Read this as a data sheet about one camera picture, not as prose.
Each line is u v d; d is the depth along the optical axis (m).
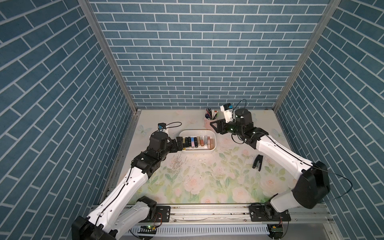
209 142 1.00
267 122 1.16
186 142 0.99
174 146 0.68
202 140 1.01
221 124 0.69
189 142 0.99
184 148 0.97
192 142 0.99
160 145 0.56
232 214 0.75
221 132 0.70
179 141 0.69
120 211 0.44
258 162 0.91
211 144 0.99
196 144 0.99
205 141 1.01
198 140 1.01
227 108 0.69
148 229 0.72
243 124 0.61
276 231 0.73
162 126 0.65
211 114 1.05
